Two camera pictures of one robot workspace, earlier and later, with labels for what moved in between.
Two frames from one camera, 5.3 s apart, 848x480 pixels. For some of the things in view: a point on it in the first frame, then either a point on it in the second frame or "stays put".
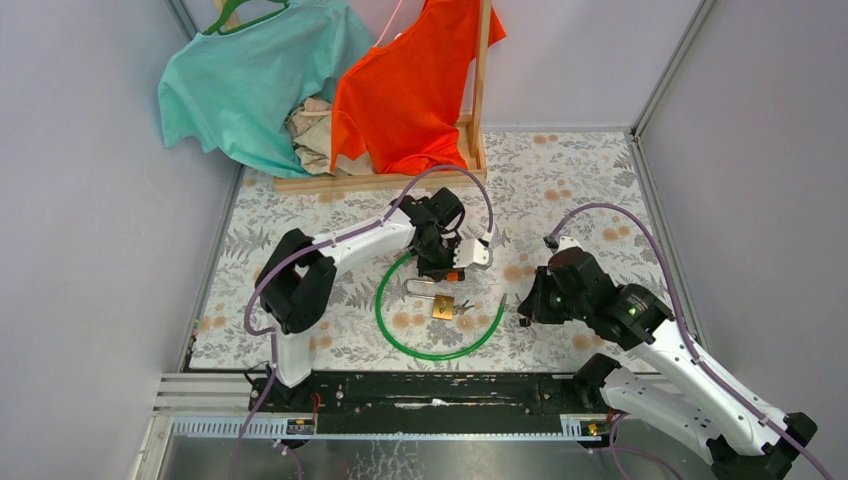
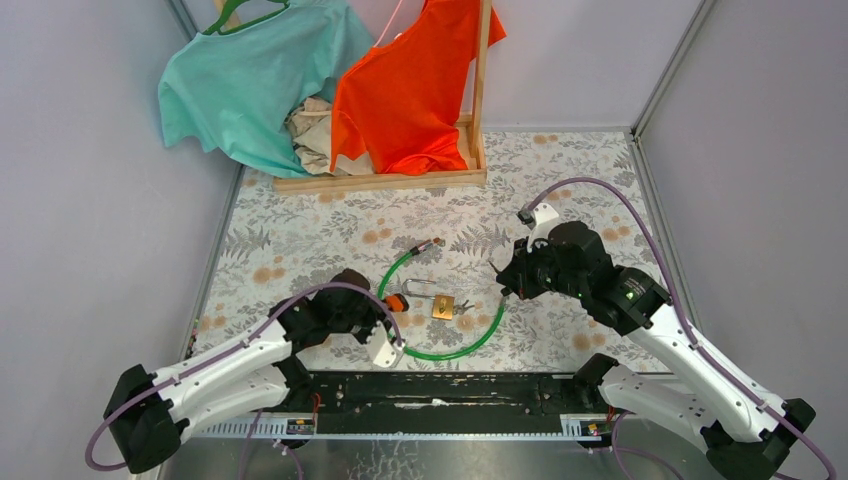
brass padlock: x=442 y=305 stays put
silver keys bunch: x=460 y=308 stays put
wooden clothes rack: x=391 y=183 stays put
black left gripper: x=435 y=272 → x=377 y=314
